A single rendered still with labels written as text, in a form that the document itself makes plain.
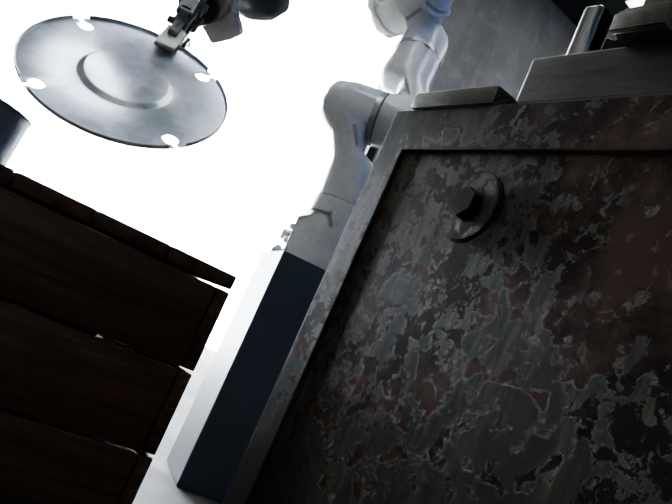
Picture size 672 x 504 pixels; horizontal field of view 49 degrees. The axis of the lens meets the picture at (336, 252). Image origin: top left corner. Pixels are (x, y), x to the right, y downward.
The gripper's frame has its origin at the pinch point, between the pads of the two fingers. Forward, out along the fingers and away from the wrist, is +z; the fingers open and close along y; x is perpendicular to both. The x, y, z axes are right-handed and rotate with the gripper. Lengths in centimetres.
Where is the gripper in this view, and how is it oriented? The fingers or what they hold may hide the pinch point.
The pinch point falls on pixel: (169, 42)
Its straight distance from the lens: 120.8
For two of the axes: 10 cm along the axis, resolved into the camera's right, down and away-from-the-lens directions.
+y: 4.1, -6.9, -6.0
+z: -1.3, 6.1, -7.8
